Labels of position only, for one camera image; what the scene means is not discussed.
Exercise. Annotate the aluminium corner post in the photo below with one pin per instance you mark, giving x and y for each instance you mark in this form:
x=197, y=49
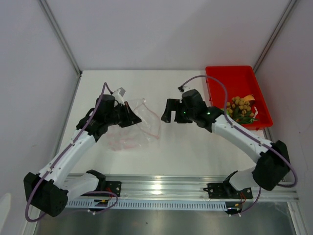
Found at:
x=286, y=14
x=59, y=35

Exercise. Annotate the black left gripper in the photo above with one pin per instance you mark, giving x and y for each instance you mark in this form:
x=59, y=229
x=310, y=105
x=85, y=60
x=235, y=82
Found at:
x=131, y=118

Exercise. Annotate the white slotted cable duct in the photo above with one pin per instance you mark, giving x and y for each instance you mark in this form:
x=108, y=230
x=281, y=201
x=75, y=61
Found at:
x=202, y=205

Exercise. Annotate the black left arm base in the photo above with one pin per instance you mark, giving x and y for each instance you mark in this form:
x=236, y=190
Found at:
x=110, y=186

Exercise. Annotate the aluminium front rail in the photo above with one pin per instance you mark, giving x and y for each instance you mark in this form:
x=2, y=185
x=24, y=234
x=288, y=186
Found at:
x=140, y=187

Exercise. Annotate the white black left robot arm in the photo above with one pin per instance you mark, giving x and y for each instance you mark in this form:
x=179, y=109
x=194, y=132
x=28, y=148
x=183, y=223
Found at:
x=48, y=190

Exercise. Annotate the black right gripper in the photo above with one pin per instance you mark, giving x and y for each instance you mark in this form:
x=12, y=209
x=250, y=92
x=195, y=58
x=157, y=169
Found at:
x=173, y=105

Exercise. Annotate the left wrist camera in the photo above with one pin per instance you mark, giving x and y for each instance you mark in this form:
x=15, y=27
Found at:
x=118, y=95

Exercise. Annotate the brown longan fruit bunch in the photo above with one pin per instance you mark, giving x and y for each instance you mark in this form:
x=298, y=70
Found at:
x=239, y=102

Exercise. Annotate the aluminium corner post left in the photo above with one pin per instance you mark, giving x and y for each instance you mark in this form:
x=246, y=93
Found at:
x=59, y=35

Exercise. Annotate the green spring onion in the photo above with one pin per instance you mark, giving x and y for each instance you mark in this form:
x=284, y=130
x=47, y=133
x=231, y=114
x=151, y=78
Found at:
x=241, y=116

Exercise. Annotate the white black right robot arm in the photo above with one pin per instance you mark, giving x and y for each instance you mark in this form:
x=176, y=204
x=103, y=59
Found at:
x=271, y=158

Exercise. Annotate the aluminium corner post right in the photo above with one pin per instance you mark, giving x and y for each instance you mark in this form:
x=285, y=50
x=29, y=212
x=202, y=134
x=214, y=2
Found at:
x=286, y=14

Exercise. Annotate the clear pink-dotted zip bag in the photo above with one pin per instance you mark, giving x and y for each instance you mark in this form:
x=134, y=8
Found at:
x=138, y=135

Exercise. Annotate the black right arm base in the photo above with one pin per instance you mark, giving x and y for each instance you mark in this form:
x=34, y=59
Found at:
x=224, y=191

